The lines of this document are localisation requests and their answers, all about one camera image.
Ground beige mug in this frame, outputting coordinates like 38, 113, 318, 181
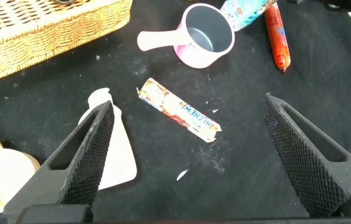
0, 133, 42, 216

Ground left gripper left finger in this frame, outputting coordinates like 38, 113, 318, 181
2, 100, 116, 220

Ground black table cloth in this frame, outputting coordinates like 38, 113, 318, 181
0, 0, 351, 224

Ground pink detergent bottle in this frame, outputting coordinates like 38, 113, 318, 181
78, 87, 138, 190

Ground wicker basket brown handles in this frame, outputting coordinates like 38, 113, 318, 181
0, 0, 134, 88

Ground clear bottle blue cap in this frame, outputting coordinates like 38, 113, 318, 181
220, 0, 278, 32

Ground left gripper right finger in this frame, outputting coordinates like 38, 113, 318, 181
261, 92, 351, 218

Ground orange sausage stick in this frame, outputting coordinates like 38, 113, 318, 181
263, 2, 292, 72

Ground pink saucepan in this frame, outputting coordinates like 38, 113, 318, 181
136, 2, 236, 70

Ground red Hi-Chew candy stick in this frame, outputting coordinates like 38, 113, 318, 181
136, 77, 223, 144

